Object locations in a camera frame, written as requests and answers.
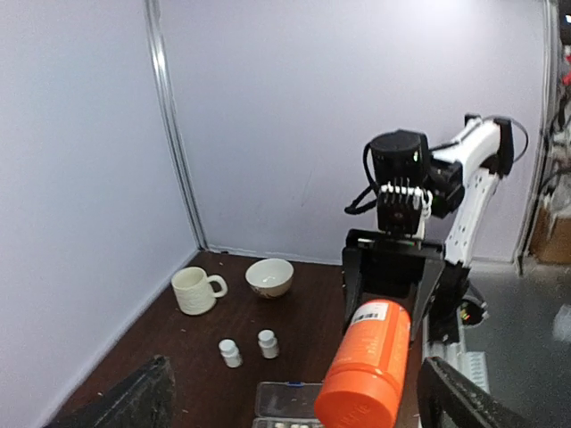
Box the white small bowl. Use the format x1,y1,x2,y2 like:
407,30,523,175
245,259,294,299

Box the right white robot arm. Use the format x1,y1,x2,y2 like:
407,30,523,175
342,114,520,340

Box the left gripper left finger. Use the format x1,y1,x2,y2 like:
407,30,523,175
49,356,175,428

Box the clear plastic pill organizer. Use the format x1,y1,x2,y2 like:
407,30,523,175
252,382,323,428

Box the front aluminium rail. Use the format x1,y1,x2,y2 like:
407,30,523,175
422,310,490,393

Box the white pill bottle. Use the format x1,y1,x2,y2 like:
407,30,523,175
258,329,279,359
219,339,243,368

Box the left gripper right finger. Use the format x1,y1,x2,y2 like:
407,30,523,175
418,357,531,427

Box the orange pill bottle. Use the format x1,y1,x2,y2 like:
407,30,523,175
314,300,410,428

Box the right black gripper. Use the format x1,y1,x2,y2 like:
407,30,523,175
342,129,465,342

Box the cream textured mug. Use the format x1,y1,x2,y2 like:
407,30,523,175
170,267,228,316

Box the white pill bottle front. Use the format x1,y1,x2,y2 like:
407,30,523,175
258,329,279,359

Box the right aluminium frame post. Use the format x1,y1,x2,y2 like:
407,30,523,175
143,0,209,251

